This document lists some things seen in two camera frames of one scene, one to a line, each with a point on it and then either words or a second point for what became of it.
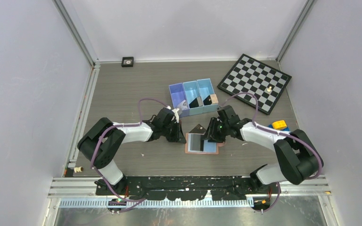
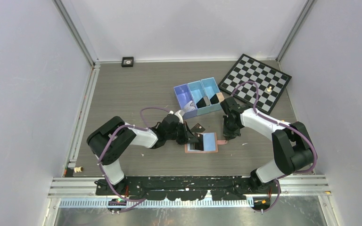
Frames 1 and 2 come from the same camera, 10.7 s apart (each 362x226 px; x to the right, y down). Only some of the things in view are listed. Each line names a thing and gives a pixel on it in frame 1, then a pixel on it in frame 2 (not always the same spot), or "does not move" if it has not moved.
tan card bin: (214, 99) → (220, 96)
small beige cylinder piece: (78, 169) does not move
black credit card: (198, 129) does not move
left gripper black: (178, 137) → (188, 137)
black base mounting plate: (232, 188) does not move
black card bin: (194, 103) → (201, 103)
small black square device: (127, 61) does not move
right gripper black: (211, 134) → (227, 134)
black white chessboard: (248, 75) does not move
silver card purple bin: (183, 105) → (189, 107)
